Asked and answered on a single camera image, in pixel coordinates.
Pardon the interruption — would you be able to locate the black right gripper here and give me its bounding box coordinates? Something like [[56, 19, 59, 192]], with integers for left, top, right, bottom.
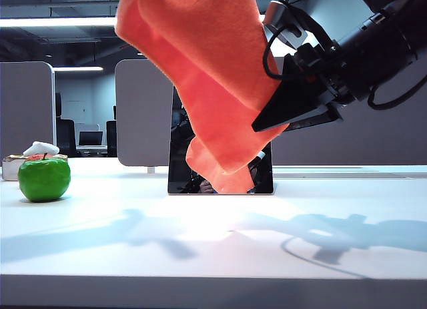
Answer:
[[252, 41, 355, 133]]

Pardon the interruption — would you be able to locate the orange microfiber cloth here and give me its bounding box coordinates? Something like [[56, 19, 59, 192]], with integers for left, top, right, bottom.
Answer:
[[114, 0, 288, 194]]

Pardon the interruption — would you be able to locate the black framed standing mirror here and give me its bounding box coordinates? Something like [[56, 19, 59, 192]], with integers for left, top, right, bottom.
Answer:
[[167, 85, 274, 196]]

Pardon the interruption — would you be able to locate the wide grey desk partition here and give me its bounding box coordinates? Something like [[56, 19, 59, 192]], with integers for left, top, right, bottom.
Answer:
[[114, 53, 427, 167]]

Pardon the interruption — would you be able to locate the dark laptop screen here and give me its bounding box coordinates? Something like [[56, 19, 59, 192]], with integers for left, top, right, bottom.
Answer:
[[78, 131, 103, 147]]

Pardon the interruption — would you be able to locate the white background desk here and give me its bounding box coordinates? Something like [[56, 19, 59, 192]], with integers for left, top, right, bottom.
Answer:
[[75, 145, 108, 158]]

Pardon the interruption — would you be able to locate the short ceiling light strip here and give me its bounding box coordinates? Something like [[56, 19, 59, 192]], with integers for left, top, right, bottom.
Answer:
[[53, 66, 103, 72]]

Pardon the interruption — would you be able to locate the tall black office chair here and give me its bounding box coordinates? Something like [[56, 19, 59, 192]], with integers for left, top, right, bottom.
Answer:
[[55, 93, 77, 158]]

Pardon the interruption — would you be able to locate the white tissue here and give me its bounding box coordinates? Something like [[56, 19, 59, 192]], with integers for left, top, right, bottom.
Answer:
[[22, 141, 60, 157]]

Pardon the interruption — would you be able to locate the green apple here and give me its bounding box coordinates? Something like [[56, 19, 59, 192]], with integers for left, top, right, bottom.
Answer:
[[17, 152, 71, 203]]

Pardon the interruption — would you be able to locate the narrow grey desk partition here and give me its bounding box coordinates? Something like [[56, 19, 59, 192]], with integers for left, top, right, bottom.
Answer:
[[0, 61, 56, 160]]

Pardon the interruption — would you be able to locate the gold and white tissue box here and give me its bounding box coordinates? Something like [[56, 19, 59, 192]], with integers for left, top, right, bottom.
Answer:
[[2, 154, 69, 182]]

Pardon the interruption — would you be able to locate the black right camera cable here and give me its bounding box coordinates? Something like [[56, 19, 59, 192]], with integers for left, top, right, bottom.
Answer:
[[262, 24, 303, 80]]

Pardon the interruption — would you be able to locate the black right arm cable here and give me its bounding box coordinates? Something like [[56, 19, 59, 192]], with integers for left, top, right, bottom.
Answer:
[[368, 73, 427, 110]]

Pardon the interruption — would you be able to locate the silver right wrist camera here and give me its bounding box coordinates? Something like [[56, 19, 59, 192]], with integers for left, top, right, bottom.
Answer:
[[264, 1, 310, 47]]

